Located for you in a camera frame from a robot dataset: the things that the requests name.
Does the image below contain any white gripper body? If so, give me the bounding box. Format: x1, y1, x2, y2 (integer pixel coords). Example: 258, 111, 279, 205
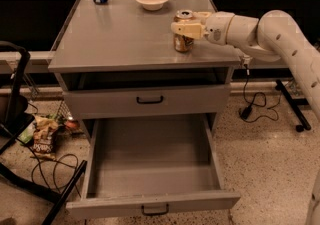
205, 12, 235, 46

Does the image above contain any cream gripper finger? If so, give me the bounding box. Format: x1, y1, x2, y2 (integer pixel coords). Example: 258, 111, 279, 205
193, 12, 212, 23
171, 22, 205, 39

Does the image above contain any orange soda can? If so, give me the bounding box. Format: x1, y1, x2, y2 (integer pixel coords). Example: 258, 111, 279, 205
173, 10, 194, 53

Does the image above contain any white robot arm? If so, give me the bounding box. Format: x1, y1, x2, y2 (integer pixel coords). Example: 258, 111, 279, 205
171, 10, 320, 119

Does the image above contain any closed grey upper drawer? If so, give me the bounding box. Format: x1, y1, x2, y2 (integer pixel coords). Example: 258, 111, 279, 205
64, 85, 230, 119

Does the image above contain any grey drawer cabinet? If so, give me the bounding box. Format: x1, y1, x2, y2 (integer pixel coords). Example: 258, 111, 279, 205
49, 0, 239, 135

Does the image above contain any open grey bottom drawer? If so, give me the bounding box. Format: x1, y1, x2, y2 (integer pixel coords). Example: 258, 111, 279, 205
67, 114, 240, 219

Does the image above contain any red can on floor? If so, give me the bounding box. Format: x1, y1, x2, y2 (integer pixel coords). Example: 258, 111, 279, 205
65, 119, 80, 131

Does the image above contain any brown chip bag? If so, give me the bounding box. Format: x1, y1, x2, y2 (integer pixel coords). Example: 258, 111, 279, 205
32, 116, 59, 160

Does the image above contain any green snack packet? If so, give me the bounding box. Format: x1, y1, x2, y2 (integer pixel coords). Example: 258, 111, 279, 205
19, 122, 36, 144

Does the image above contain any black power cable with adapter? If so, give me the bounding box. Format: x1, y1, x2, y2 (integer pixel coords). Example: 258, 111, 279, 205
237, 63, 281, 124

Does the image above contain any black stand frame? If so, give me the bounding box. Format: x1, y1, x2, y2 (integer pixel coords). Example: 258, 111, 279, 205
0, 40, 88, 225

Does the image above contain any black floor cable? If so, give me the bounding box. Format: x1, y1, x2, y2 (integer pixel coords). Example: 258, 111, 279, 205
26, 142, 83, 198

